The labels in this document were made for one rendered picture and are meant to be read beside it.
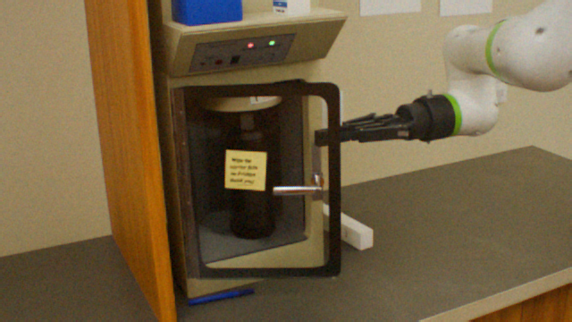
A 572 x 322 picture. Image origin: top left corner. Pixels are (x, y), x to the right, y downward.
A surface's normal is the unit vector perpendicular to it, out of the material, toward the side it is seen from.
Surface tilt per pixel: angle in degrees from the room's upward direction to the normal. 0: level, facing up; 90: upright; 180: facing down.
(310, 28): 135
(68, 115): 90
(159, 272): 90
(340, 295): 0
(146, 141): 90
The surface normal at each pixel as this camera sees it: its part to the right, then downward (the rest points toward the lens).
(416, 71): 0.43, 0.29
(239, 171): -0.04, 0.33
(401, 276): -0.04, -0.94
